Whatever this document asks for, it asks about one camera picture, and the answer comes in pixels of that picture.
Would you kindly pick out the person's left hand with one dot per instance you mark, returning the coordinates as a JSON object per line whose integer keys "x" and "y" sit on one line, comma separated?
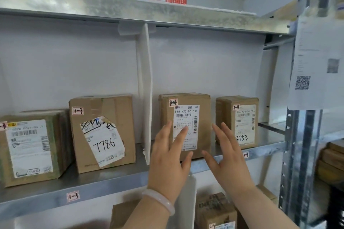
{"x": 165, "y": 167}

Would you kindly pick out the person's right hand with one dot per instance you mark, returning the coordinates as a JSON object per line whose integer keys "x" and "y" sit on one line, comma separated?
{"x": 232, "y": 167}

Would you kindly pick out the person's right middle finger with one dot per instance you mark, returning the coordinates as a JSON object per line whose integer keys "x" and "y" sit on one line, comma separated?
{"x": 229, "y": 135}

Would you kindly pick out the person's right thumb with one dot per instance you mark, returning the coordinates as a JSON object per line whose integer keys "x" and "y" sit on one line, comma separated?
{"x": 211, "y": 162}

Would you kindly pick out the person's left thumb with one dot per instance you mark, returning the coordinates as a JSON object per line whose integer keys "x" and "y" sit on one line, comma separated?
{"x": 187, "y": 162}

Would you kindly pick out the person's left middle finger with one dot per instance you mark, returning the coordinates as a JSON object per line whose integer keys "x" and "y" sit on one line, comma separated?
{"x": 166, "y": 131}

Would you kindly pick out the person's right forearm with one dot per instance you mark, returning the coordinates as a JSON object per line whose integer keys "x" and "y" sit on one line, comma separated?
{"x": 260, "y": 211}

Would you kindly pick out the person's left forearm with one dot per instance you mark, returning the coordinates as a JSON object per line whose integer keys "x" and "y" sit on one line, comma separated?
{"x": 150, "y": 216}

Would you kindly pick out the small cardboard parcel box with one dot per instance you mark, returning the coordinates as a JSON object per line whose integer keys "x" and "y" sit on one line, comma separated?
{"x": 242, "y": 121}

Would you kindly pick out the white shelf label sticker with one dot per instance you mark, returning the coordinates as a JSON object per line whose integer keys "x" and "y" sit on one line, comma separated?
{"x": 73, "y": 196}
{"x": 246, "y": 154}

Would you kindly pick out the tall cardboard parcel box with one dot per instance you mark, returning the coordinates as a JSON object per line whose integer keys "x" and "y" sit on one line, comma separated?
{"x": 188, "y": 108}

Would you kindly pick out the white jade bangle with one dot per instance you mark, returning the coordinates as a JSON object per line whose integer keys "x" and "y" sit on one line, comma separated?
{"x": 161, "y": 199}

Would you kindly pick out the white foam divider board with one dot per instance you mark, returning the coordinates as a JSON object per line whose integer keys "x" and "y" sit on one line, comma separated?
{"x": 144, "y": 89}

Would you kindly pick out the cardboard box with black print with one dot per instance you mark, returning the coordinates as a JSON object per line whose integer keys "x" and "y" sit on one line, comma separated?
{"x": 215, "y": 211}

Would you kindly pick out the cardboard box with torn label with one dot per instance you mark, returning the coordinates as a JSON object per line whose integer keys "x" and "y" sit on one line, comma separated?
{"x": 107, "y": 135}

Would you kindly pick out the flat cardboard box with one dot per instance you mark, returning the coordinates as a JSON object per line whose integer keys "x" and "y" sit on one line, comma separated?
{"x": 268, "y": 194}

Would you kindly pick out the plain cardboard box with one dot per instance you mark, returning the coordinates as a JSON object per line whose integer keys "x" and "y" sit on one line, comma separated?
{"x": 123, "y": 214}

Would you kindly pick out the metal shelf board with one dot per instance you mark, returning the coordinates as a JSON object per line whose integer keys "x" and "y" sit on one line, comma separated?
{"x": 107, "y": 8}
{"x": 94, "y": 183}

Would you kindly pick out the stacked cardboard boxes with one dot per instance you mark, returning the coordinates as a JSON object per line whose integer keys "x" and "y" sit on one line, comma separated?
{"x": 332, "y": 161}

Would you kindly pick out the white printed paper sheet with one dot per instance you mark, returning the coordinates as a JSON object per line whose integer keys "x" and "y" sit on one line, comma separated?
{"x": 314, "y": 57}

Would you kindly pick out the large taped cardboard box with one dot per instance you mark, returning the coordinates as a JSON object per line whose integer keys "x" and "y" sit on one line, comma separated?
{"x": 29, "y": 151}

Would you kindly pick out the metal shelf upright post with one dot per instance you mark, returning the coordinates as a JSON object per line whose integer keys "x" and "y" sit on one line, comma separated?
{"x": 301, "y": 156}

